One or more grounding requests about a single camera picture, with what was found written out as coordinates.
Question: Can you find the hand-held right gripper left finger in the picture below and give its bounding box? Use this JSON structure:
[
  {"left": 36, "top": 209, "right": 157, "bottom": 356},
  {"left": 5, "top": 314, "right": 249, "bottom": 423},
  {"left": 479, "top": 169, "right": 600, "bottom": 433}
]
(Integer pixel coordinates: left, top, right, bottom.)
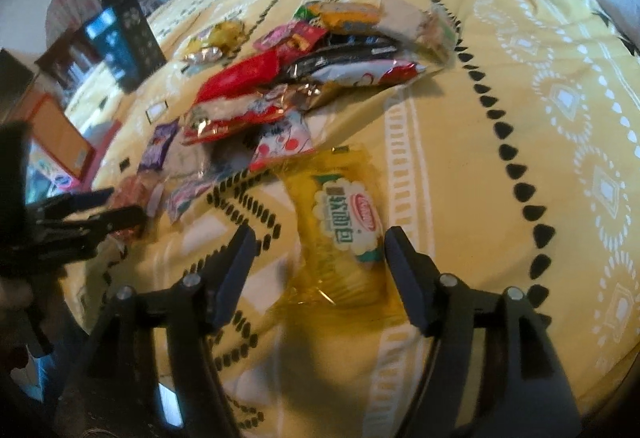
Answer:
[{"left": 52, "top": 224, "right": 258, "bottom": 438}]

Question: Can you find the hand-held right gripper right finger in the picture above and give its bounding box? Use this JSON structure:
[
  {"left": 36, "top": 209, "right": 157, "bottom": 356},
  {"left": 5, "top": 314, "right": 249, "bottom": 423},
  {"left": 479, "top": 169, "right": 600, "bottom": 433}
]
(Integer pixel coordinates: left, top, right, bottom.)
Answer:
[{"left": 384, "top": 226, "right": 584, "bottom": 438}]

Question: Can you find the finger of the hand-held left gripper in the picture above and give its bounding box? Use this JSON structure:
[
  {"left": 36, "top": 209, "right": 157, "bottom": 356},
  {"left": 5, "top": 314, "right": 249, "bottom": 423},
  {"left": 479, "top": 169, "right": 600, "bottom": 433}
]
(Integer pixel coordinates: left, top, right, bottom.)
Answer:
[
  {"left": 30, "top": 205, "right": 147, "bottom": 249},
  {"left": 27, "top": 187, "right": 116, "bottom": 221}
]

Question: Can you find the brown red snack packet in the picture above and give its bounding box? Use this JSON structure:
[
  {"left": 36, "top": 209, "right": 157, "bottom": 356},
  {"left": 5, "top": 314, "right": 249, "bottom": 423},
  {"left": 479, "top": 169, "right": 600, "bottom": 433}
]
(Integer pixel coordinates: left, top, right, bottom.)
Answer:
[{"left": 107, "top": 175, "right": 154, "bottom": 245}]

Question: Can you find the yellow bread packet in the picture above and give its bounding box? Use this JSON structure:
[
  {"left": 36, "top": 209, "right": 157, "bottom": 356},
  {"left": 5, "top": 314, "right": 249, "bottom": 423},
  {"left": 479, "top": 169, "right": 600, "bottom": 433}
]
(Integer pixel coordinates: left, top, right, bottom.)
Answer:
[{"left": 279, "top": 144, "right": 402, "bottom": 315}]

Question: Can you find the purple snack packet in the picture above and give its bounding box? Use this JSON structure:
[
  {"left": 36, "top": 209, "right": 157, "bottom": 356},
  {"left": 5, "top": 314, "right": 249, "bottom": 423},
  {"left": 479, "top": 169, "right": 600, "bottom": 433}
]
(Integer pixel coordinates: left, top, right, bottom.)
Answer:
[{"left": 137, "top": 119, "right": 181, "bottom": 174}]

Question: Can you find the clear plastic bread bag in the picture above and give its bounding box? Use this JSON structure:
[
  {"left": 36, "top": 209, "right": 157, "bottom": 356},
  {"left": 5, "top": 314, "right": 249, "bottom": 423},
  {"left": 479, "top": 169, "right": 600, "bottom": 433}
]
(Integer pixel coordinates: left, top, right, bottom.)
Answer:
[{"left": 377, "top": 0, "right": 459, "bottom": 64}]

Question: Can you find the orange cardboard box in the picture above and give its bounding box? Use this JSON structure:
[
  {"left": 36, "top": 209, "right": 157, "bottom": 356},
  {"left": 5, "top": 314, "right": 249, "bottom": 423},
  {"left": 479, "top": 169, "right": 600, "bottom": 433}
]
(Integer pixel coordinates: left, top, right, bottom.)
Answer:
[{"left": 24, "top": 94, "right": 96, "bottom": 181}]

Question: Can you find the small pink white packet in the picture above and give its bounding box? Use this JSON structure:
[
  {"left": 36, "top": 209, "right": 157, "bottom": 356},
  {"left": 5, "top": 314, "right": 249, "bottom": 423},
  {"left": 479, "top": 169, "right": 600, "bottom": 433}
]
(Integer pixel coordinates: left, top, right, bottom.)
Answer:
[{"left": 164, "top": 177, "right": 216, "bottom": 224}]

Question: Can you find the pale clear snack packet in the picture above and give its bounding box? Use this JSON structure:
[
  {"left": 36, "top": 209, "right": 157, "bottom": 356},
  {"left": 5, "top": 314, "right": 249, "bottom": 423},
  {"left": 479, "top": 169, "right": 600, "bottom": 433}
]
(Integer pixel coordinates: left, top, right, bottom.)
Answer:
[{"left": 162, "top": 142, "right": 214, "bottom": 179}]

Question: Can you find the dark wooden furniture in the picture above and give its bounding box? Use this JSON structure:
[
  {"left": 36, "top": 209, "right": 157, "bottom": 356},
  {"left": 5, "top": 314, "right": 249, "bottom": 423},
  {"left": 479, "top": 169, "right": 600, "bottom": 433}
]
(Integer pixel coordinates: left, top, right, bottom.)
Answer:
[{"left": 34, "top": 24, "right": 109, "bottom": 91}]

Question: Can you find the white pink cherry packet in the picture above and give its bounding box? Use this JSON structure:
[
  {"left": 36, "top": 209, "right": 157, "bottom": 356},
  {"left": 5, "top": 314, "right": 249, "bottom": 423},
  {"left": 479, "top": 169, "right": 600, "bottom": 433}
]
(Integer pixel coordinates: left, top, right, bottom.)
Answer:
[{"left": 248, "top": 110, "right": 316, "bottom": 173}]

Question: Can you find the red clear-window snack packet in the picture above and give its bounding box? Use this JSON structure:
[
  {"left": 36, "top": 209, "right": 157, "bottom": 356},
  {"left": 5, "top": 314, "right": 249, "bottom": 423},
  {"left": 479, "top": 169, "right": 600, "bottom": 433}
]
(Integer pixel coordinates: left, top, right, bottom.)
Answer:
[{"left": 180, "top": 94, "right": 297, "bottom": 147}]

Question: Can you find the blue black box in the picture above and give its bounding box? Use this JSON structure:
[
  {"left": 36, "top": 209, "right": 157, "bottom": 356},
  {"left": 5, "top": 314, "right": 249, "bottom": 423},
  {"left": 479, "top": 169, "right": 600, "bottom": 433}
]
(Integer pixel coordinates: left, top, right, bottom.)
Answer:
[{"left": 82, "top": 0, "right": 169, "bottom": 94}]

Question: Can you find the crumpled silver foil packet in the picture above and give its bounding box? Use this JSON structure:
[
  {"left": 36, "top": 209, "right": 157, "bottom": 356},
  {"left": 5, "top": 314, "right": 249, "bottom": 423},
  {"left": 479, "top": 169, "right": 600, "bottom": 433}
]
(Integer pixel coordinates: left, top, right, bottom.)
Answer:
[{"left": 180, "top": 44, "right": 224, "bottom": 66}]

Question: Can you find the pink striped round object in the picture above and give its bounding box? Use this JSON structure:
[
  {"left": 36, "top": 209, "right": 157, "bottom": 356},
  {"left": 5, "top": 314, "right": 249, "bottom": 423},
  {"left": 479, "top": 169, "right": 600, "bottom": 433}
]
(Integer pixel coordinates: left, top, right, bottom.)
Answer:
[{"left": 43, "top": 0, "right": 131, "bottom": 49}]

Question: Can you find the large red snack packet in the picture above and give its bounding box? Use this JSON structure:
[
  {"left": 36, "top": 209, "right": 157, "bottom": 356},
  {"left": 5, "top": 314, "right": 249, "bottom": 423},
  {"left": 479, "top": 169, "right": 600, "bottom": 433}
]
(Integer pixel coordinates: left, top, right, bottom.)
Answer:
[{"left": 194, "top": 48, "right": 282, "bottom": 106}]

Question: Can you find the silver foil snack packet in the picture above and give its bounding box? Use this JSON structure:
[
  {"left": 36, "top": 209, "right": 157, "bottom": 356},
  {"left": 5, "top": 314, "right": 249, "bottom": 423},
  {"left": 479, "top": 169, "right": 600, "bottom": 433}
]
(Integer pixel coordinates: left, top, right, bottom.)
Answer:
[{"left": 260, "top": 82, "right": 346, "bottom": 111}]

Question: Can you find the white red snack packet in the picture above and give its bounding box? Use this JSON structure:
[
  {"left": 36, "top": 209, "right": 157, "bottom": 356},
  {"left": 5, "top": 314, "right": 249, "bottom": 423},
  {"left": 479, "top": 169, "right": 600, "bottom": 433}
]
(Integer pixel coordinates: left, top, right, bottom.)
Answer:
[{"left": 300, "top": 60, "right": 429, "bottom": 91}]

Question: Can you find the yellow gold snack packet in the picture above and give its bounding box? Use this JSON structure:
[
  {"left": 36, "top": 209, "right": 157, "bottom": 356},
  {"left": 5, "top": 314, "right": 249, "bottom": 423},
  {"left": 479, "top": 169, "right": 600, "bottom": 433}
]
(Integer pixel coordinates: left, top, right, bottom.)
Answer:
[{"left": 202, "top": 18, "right": 246, "bottom": 56}]

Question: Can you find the yellow patterned blanket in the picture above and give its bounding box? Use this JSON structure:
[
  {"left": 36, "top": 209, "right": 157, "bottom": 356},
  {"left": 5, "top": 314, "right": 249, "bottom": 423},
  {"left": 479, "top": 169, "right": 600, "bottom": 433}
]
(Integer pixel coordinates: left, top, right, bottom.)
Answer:
[{"left": 65, "top": 0, "right": 640, "bottom": 419}]

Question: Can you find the black snack packet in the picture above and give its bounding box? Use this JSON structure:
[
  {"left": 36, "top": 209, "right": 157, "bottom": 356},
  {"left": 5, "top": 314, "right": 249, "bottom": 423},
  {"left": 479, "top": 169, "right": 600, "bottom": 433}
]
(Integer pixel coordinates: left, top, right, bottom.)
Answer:
[{"left": 287, "top": 37, "right": 401, "bottom": 79}]

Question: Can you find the pink snack packet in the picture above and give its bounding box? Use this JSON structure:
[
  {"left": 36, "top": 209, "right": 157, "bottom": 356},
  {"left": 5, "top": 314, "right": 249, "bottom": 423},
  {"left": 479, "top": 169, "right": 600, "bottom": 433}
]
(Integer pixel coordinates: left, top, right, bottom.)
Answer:
[{"left": 253, "top": 24, "right": 301, "bottom": 53}]

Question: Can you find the red yellow-print snack packet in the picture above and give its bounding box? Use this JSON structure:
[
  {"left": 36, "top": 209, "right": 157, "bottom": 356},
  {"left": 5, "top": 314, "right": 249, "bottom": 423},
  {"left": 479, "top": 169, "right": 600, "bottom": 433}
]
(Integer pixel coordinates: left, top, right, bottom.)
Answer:
[{"left": 277, "top": 20, "right": 329, "bottom": 64}]

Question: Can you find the orange yellow snack packet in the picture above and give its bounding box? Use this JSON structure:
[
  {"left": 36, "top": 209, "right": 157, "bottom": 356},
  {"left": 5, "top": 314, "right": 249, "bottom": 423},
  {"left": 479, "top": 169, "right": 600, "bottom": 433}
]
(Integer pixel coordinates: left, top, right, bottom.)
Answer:
[{"left": 304, "top": 0, "right": 386, "bottom": 36}]

